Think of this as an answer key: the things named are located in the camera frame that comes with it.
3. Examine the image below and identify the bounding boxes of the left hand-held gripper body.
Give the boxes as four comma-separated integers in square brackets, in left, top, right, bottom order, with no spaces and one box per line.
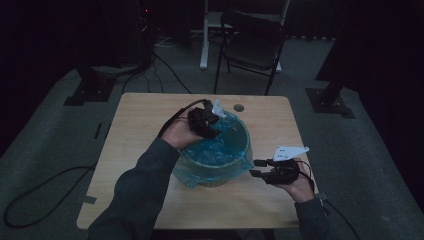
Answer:
[187,98,228,134]

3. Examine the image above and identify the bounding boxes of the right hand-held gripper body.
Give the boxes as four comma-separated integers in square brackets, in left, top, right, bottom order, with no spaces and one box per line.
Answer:
[263,145,311,186]

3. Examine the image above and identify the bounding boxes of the blue plastic bag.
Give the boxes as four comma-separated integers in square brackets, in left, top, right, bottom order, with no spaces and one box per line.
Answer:
[172,110,255,190]

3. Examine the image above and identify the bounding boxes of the green ribbed trash bin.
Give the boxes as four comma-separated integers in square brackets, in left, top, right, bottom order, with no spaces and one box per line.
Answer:
[173,111,253,189]

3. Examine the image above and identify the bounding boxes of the person's right hand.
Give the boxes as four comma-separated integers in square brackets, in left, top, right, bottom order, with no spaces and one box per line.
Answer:
[275,165,317,204]

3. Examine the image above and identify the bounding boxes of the person's left hand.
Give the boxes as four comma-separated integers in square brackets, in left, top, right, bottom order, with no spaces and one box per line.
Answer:
[160,112,203,151]

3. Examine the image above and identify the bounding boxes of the black stand with square base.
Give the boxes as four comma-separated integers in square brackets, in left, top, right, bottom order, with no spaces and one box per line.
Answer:
[305,39,357,120]
[63,63,118,107]

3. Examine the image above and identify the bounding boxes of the black folding chair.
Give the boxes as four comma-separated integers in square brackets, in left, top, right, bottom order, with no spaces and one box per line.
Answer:
[213,9,288,97]

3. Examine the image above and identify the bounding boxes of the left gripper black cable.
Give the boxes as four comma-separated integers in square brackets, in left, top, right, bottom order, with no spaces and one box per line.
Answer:
[156,98,214,138]

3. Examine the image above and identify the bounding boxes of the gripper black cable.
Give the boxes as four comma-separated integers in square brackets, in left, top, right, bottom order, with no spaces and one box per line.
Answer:
[295,159,362,240]
[156,98,214,138]

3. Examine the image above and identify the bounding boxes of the thin black floor cables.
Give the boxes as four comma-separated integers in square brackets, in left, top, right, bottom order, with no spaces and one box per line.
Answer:
[121,51,193,95]

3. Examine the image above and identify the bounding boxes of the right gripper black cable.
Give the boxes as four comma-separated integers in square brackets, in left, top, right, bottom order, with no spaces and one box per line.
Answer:
[295,159,362,240]

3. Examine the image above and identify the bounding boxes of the long black floor cable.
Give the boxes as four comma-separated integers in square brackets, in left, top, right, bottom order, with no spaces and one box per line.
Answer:
[2,164,98,230]

